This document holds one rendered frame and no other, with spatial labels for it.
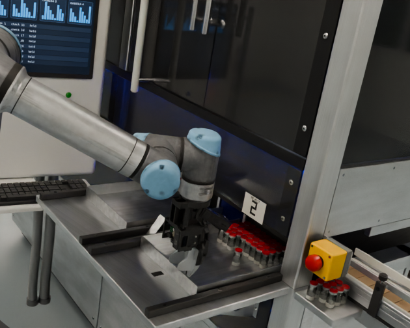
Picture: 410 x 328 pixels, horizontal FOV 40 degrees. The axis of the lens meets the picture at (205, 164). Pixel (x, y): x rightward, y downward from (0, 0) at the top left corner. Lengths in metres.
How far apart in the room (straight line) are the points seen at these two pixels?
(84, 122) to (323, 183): 0.60
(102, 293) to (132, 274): 1.00
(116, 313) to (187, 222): 1.11
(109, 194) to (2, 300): 1.19
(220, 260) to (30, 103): 0.71
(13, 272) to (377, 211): 2.01
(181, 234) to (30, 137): 0.93
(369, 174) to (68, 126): 0.79
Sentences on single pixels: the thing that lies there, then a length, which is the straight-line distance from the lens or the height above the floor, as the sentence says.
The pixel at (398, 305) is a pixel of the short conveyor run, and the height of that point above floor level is 0.93.
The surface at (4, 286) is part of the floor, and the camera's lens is 2.95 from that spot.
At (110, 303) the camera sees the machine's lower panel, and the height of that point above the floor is 0.28.
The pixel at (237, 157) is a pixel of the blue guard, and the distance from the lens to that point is 1.54.
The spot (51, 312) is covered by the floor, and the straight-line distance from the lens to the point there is 2.76.
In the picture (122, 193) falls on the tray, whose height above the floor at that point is 0.88.
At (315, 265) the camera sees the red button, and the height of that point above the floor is 1.00.
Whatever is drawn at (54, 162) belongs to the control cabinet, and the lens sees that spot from 2.09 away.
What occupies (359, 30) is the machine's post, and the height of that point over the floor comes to 1.53.
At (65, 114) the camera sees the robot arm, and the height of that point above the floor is 1.32.
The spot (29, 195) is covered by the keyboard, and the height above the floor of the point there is 0.83.
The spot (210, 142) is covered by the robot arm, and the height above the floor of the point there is 1.26.
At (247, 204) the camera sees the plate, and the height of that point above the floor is 1.02.
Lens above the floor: 1.61
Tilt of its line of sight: 19 degrees down
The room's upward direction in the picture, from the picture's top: 10 degrees clockwise
